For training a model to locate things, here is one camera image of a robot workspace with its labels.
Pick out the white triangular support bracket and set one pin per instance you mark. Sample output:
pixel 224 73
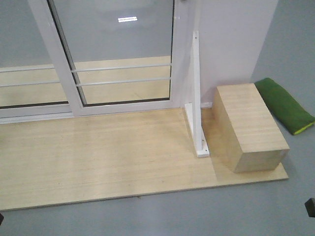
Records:
pixel 193 106

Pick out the white framed transparent sliding door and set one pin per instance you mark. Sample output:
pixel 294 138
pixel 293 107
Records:
pixel 115 56

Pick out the light wooden box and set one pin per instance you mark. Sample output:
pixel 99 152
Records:
pixel 252 139

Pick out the light wooden base board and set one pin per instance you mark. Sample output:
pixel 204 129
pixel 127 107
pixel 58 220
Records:
pixel 74 160

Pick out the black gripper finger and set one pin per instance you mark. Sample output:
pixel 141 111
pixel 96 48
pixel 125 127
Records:
pixel 310 207
pixel 1 218

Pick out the white fixed window panel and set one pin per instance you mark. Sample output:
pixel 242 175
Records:
pixel 34 75

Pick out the white wall panel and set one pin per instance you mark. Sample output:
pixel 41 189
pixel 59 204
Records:
pixel 231 36

